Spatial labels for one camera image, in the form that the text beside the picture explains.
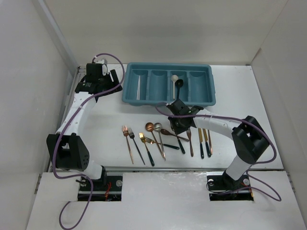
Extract gold knife green handle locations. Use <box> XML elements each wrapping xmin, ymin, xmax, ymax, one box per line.
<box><xmin>198</xmin><ymin>128</ymin><xmax>204</xmax><ymax>159</ymax></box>
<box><xmin>202</xmin><ymin>128</ymin><xmax>211</xmax><ymax>158</ymax></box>

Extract gold fork dark handle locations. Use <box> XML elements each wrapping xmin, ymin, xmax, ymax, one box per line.
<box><xmin>176</xmin><ymin>135</ymin><xmax>186</xmax><ymax>154</ymax></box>

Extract copper round spoon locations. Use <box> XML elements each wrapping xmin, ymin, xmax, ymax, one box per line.
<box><xmin>145</xmin><ymin>122</ymin><xmax>166</xmax><ymax>160</ymax></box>

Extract rose gold knife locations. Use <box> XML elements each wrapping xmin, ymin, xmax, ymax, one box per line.
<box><xmin>207</xmin><ymin>130</ymin><xmax>213</xmax><ymax>155</ymax></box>

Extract black round spoon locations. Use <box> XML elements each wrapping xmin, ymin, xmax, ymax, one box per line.
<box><xmin>175</xmin><ymin>79</ymin><xmax>184</xmax><ymax>99</ymax></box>

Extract white silver round spoon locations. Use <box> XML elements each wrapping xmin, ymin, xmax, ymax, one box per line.
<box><xmin>171</xmin><ymin>75</ymin><xmax>178</xmax><ymax>99</ymax></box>

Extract blue plastic cutlery tray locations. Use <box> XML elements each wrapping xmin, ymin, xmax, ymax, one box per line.
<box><xmin>122</xmin><ymin>62</ymin><xmax>216</xmax><ymax>107</ymax></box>

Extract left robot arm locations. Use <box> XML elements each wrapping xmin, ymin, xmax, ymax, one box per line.
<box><xmin>47</xmin><ymin>63</ymin><xmax>122</xmax><ymax>190</ymax></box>

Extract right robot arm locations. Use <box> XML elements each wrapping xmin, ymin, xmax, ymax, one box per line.
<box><xmin>167</xmin><ymin>99</ymin><xmax>269</xmax><ymax>190</ymax></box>

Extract copper fork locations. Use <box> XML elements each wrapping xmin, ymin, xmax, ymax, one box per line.
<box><xmin>187</xmin><ymin>128</ymin><xmax>194</xmax><ymax>157</ymax></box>

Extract gold fork lying sideways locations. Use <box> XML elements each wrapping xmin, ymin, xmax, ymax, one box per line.
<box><xmin>144</xmin><ymin>137</ymin><xmax>179</xmax><ymax>150</ymax></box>

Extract dark grey fork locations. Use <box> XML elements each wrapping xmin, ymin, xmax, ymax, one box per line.
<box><xmin>128</xmin><ymin>127</ymin><xmax>145</xmax><ymax>165</ymax></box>

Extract rose gold fork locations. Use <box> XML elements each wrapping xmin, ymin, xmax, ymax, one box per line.
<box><xmin>122</xmin><ymin>126</ymin><xmax>134</xmax><ymax>164</ymax></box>

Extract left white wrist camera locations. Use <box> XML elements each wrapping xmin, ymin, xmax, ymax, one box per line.
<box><xmin>93</xmin><ymin>56</ymin><xmax>108</xmax><ymax>75</ymax></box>

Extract gold fork green handle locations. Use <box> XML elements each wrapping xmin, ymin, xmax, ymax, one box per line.
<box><xmin>139</xmin><ymin>133</ymin><xmax>155</xmax><ymax>166</ymax></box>

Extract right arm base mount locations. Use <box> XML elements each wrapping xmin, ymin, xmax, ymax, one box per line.
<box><xmin>206</xmin><ymin>174</ymin><xmax>254</xmax><ymax>201</ymax></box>

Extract aluminium rail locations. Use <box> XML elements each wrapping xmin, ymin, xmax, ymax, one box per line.
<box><xmin>105</xmin><ymin>166</ymin><xmax>225</xmax><ymax>172</ymax></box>

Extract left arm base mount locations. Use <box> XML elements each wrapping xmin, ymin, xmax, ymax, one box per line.
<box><xmin>75</xmin><ymin>170</ymin><xmax>123</xmax><ymax>202</ymax></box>

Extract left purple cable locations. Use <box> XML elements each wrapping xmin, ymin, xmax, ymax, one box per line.
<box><xmin>52</xmin><ymin>53</ymin><xmax>125</xmax><ymax>228</ymax></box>

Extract purple cable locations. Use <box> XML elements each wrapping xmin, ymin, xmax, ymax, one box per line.
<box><xmin>52</xmin><ymin>53</ymin><xmax>125</xmax><ymax>228</ymax></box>
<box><xmin>154</xmin><ymin>101</ymin><xmax>283</xmax><ymax>201</ymax></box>

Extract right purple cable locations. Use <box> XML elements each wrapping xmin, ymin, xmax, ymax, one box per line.
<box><xmin>154</xmin><ymin>101</ymin><xmax>283</xmax><ymax>201</ymax></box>

